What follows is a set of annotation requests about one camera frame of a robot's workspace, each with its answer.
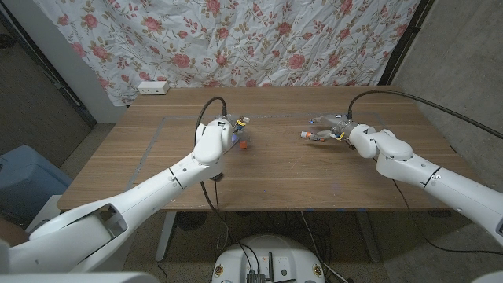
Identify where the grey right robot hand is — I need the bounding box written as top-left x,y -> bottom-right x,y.
308,113 -> 358,145

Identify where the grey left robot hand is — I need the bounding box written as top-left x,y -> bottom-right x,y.
226,114 -> 253,149

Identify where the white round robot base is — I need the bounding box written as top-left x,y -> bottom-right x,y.
211,234 -> 326,283

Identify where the floral backdrop cloth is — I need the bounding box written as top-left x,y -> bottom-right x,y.
33,0 -> 421,107

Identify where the white power strip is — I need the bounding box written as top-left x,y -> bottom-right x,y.
137,80 -> 171,96

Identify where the black backdrop stand pole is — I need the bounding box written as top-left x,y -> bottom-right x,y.
376,0 -> 436,86

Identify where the black round floor disc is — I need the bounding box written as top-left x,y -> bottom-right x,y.
174,211 -> 208,231

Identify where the grey table leg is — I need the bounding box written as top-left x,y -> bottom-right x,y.
355,210 -> 381,263

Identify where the white table leg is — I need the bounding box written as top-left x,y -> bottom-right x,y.
156,211 -> 178,263

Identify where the blue plastic bin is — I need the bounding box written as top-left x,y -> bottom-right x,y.
0,144 -> 74,217

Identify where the person's leg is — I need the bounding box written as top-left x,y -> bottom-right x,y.
0,218 -> 31,248

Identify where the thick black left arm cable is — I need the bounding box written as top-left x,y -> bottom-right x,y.
195,96 -> 235,247

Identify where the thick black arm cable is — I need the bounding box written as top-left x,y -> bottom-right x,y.
347,89 -> 503,141
195,96 -> 235,247

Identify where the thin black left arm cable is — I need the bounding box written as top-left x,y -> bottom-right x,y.
213,180 -> 222,241

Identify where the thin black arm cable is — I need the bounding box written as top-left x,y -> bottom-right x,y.
213,180 -> 222,241
391,178 -> 503,255

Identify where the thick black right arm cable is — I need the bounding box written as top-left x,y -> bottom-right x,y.
347,89 -> 503,141

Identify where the white floor cable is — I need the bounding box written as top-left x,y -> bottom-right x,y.
300,211 -> 349,283

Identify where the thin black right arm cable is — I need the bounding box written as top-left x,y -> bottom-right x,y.
391,178 -> 503,255

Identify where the black base cable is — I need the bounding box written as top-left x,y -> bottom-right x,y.
223,211 -> 260,276

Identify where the black door frame strip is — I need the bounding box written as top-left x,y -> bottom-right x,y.
0,7 -> 97,127

